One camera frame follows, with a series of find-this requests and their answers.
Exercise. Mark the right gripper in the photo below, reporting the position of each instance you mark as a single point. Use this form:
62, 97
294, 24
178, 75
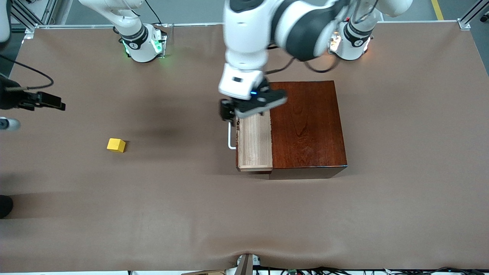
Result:
10, 97

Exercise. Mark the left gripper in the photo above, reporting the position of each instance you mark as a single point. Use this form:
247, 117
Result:
226, 109

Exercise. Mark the yellow wooden block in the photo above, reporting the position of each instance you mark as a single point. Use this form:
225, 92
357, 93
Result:
115, 145

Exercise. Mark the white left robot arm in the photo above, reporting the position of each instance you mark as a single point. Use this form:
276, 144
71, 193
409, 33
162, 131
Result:
244, 38

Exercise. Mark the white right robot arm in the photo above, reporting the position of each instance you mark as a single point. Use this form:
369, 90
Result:
141, 49

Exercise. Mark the dark brown wooden cabinet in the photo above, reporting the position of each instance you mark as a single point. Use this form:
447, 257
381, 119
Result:
309, 126

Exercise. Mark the black round object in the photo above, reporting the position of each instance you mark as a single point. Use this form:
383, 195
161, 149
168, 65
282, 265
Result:
5, 206

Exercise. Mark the brown table cover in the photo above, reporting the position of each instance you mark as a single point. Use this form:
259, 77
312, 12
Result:
153, 210

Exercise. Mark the aluminium frame profile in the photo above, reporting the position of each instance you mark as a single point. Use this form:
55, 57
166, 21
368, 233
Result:
471, 13
42, 11

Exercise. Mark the metal table clamp bracket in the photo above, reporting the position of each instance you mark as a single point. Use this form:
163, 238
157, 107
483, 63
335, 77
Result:
246, 265

